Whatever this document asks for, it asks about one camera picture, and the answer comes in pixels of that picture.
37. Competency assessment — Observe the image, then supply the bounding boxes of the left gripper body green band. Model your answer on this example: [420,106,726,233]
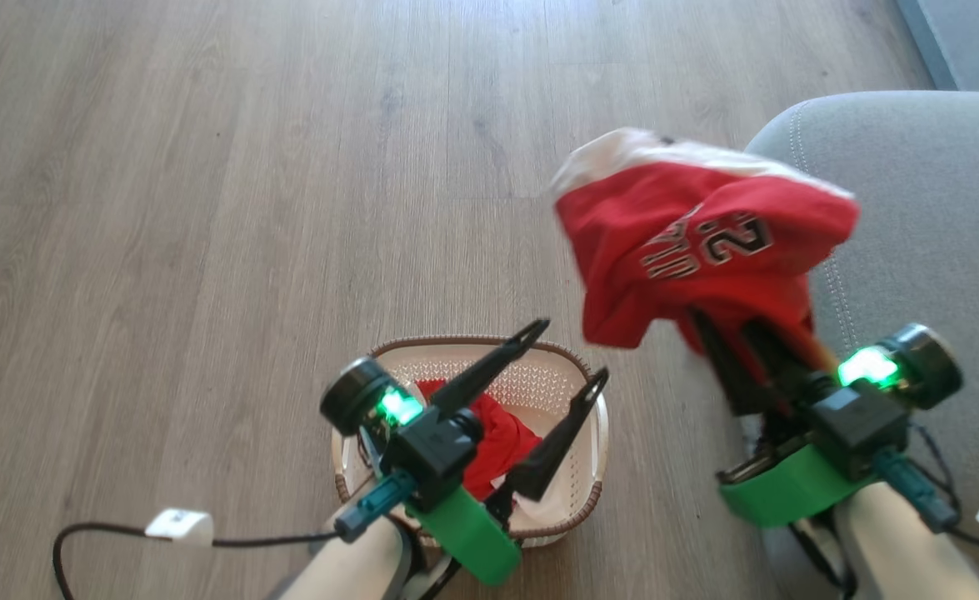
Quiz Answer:
[404,486,525,587]

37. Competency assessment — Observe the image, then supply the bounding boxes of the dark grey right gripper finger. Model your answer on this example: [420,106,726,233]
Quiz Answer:
[742,319,817,398]
[687,308,771,417]

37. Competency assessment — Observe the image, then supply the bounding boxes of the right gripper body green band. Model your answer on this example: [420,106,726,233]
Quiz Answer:
[717,444,883,529]

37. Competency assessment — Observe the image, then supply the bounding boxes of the plain red garment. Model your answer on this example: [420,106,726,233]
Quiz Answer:
[416,379,545,503]

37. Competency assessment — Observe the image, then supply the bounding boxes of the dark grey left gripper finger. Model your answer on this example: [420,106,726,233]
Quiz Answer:
[502,367,611,503]
[427,317,552,418]

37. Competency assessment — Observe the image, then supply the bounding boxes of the teal cable connector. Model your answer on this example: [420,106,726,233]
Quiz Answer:
[872,448,962,535]
[334,469,420,539]

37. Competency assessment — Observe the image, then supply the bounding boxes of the cream perforated laundry basket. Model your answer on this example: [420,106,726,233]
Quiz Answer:
[330,335,611,549]

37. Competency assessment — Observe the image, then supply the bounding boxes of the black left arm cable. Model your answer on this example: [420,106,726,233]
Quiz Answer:
[51,521,348,600]

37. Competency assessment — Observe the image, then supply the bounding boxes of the teal left cable connector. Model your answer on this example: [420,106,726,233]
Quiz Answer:
[334,469,420,539]

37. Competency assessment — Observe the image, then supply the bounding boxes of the red white basketball jersey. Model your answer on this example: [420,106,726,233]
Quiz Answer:
[550,127,862,376]

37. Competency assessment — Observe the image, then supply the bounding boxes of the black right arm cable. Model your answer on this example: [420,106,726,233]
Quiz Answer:
[904,419,979,554]

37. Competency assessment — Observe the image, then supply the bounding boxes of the white left cable tag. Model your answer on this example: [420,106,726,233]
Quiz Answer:
[144,507,215,548]

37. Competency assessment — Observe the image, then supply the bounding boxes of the teal right cable connector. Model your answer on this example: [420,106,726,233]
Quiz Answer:
[872,448,962,535]

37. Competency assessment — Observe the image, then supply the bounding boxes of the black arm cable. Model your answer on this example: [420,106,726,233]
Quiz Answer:
[904,419,979,554]
[51,521,348,600]

